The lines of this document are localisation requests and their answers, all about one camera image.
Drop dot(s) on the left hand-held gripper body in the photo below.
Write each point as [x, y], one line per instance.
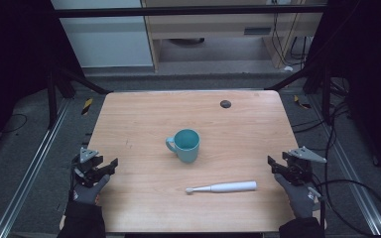
[86, 165]

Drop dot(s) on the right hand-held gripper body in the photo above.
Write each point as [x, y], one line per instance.
[298, 167]

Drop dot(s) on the white electric toothbrush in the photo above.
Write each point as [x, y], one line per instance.
[223, 187]

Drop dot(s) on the teal cup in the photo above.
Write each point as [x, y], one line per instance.
[186, 145]

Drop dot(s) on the person's left hand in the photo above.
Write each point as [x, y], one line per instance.
[89, 193]

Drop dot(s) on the person's right hand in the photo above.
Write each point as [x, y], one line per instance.
[299, 200]

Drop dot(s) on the yellow black striped tape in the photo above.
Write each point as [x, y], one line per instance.
[86, 106]
[301, 103]

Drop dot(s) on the dark round table grommet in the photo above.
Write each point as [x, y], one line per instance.
[225, 104]

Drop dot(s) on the small white floor object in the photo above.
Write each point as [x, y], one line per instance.
[288, 68]

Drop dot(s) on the white cabinet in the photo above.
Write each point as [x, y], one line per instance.
[105, 39]

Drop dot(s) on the light wooden desk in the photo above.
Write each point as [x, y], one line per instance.
[211, 28]

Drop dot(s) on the aluminium floor rail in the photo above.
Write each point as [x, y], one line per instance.
[29, 172]
[350, 172]

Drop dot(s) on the black metal frame strut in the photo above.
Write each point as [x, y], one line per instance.
[314, 76]
[66, 81]

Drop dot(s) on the black horizontal frame bar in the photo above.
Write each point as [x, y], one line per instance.
[185, 11]

